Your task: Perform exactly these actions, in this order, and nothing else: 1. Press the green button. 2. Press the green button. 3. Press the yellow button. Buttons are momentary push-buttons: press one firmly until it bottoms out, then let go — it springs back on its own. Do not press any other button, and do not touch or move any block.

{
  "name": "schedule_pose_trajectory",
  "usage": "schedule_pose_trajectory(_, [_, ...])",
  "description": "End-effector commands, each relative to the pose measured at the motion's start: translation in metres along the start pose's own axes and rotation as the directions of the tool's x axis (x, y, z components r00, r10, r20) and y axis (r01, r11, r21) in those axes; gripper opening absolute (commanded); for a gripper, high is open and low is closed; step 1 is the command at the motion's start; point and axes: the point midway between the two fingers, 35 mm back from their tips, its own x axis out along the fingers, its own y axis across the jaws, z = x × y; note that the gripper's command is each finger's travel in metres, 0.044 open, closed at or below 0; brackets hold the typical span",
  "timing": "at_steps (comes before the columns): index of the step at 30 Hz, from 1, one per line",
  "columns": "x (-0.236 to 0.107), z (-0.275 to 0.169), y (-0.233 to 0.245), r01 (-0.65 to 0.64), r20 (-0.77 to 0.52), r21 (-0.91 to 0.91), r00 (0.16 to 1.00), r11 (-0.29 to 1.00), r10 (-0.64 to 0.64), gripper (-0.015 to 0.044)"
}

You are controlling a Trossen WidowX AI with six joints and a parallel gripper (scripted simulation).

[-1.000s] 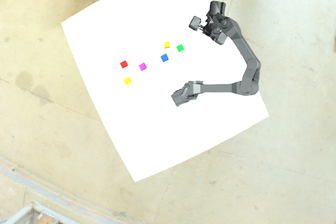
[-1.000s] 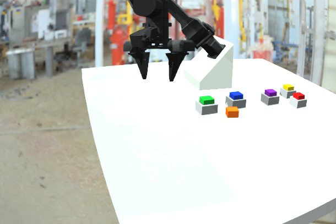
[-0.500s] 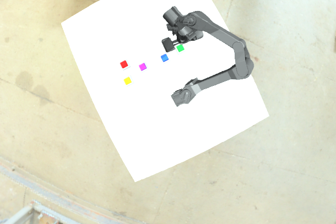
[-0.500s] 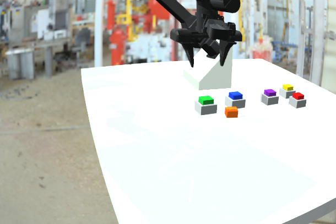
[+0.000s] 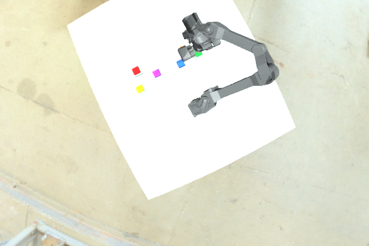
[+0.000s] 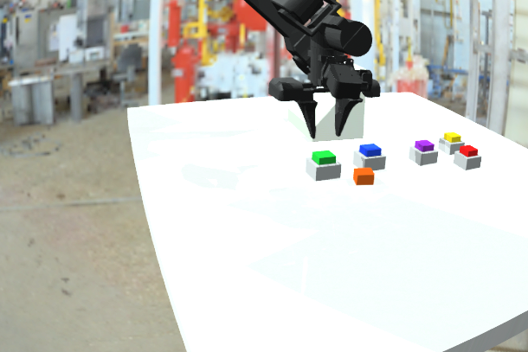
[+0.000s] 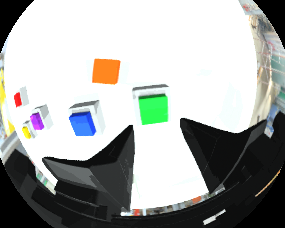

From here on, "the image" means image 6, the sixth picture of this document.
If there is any yellow button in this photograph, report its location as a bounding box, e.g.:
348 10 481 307
438 132 465 155

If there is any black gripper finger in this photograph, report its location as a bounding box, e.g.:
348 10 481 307
335 98 363 137
295 100 318 139

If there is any orange block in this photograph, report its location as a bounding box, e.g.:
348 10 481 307
353 168 375 186

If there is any purple button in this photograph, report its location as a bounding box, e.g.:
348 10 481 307
409 139 439 166

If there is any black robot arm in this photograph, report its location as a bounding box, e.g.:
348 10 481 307
244 0 373 100

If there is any red button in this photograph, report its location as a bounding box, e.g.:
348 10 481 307
453 145 482 170

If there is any green button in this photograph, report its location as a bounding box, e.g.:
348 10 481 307
305 150 342 181

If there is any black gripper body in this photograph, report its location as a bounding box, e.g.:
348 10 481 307
268 46 381 102

